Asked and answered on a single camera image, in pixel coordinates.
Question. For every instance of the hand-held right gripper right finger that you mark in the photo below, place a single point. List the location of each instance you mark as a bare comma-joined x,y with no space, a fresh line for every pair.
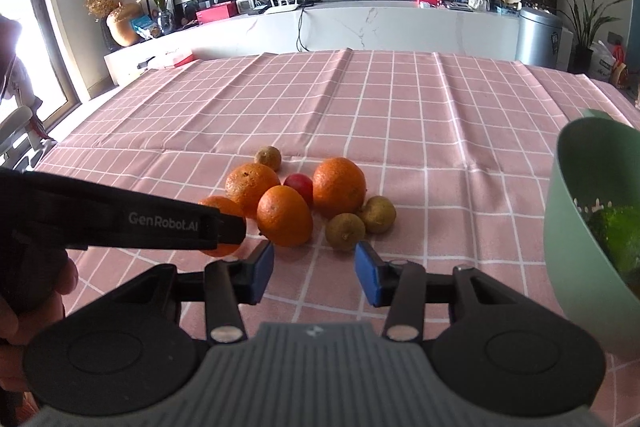
367,276

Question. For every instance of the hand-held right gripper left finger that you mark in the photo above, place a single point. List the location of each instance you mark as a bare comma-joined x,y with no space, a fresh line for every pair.
262,268

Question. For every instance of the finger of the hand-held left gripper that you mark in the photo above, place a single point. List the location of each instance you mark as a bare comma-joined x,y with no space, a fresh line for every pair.
234,228

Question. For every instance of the brown kiwi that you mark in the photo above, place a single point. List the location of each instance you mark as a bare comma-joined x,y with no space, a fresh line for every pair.
345,232
267,158
378,214

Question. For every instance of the red tomato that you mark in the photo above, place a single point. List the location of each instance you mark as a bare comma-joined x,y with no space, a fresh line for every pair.
300,187

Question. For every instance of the large orange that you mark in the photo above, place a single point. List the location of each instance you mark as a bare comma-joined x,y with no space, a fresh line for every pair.
340,187

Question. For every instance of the green bowl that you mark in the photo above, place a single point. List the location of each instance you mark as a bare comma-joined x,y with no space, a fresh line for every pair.
565,257

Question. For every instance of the person's left hand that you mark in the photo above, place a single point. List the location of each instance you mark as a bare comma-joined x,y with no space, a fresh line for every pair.
20,332

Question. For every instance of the white chair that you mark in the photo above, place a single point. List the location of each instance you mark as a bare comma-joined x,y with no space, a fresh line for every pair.
15,132

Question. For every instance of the pink checked tablecloth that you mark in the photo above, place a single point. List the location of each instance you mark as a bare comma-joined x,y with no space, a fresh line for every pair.
400,107

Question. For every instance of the pink tissue box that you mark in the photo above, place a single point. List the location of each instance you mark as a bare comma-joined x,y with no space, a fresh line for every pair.
172,57

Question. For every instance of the golden vase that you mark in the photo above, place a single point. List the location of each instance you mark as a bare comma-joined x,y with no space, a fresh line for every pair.
124,27

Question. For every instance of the blue snack packet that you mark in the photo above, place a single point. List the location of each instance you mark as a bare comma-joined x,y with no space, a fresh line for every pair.
144,25

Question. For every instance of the dried flowers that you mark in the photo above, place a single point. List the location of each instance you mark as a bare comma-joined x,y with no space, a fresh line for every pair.
100,1

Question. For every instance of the wide red box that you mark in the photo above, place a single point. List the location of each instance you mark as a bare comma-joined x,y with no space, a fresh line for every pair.
216,12

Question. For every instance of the glass balcony door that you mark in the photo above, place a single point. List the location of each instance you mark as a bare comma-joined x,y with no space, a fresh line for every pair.
45,7

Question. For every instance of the small white clock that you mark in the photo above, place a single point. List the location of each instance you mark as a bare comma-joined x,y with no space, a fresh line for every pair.
245,6

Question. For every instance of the white marble cabinet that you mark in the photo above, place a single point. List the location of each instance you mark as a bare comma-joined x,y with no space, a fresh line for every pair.
400,27

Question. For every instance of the green vegetable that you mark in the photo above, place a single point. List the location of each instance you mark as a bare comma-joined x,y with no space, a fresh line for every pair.
617,232

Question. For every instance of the silver trash can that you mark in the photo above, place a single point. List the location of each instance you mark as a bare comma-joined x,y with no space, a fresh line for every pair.
537,37

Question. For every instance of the white plastic bag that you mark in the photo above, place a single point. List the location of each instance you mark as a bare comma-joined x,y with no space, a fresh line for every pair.
602,62

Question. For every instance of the orange bag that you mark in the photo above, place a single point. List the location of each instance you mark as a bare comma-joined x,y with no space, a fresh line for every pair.
621,69

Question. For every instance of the tall potted plant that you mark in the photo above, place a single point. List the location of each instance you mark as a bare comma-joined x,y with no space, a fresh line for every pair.
582,27

